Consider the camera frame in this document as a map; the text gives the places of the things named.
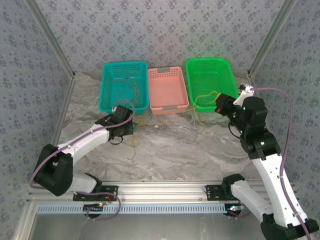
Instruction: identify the yellow-green striped cable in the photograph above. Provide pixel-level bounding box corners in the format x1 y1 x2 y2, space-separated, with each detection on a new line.
185 90 220 127
136 117 174 131
126 134 141 161

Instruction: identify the teal perforated plastic basket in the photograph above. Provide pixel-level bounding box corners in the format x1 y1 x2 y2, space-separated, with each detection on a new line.
98 61 150 117

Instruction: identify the green perforated plastic basket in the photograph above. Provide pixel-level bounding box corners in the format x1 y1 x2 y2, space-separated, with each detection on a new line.
185 57 241 113

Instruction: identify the pink perforated plastic basket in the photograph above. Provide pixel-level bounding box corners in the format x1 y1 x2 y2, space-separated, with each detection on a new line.
147 66 190 116

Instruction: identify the small black controller board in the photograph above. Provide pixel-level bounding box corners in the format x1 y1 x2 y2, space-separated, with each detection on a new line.
226 204 245 216
83 203 105 214

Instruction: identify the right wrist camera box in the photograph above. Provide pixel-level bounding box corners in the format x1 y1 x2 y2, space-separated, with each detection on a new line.
233 83 256 106

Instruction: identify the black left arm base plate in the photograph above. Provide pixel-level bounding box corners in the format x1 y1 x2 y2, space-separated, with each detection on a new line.
72 185 119 202

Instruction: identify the aluminium frame post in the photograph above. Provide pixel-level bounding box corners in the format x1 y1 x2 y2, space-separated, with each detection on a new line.
246 0 298 79
24 0 76 79

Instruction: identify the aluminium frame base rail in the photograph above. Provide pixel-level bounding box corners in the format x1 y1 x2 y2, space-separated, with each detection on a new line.
26 181 300 204

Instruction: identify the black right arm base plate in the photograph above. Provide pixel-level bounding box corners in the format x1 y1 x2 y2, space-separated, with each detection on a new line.
204 184 241 202

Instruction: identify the blue-grey slotted cable duct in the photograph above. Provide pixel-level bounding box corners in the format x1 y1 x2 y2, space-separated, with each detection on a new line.
36 202 227 215

